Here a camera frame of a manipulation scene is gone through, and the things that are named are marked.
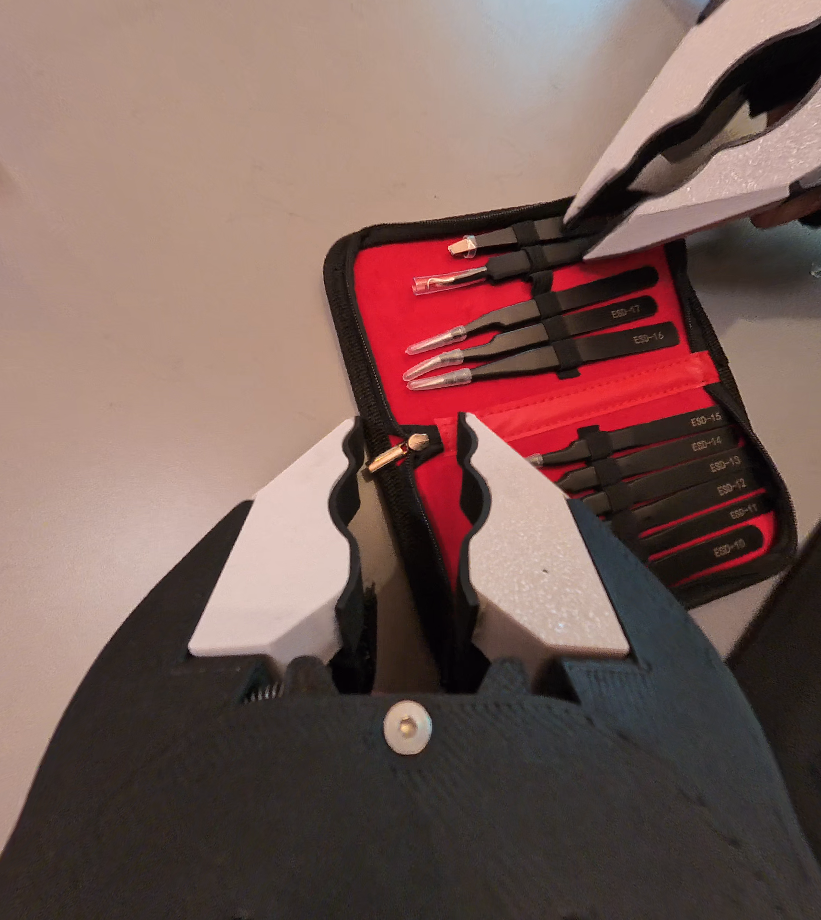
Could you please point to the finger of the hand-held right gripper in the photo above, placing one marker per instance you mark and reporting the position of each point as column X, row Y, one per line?
column 698, row 72
column 770, row 166

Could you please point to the person's right hand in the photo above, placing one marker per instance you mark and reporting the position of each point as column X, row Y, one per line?
column 792, row 213

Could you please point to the black perforated wrist rest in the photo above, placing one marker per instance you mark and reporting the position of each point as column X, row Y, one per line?
column 813, row 690

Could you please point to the black red tweezers case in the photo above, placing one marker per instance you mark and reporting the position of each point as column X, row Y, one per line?
column 612, row 396

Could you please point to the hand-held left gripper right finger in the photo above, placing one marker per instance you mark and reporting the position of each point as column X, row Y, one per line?
column 547, row 575

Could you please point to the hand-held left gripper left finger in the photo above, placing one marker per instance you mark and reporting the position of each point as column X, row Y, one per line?
column 274, row 575

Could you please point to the set of black tweezers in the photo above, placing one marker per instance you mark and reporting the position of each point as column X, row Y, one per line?
column 598, row 345

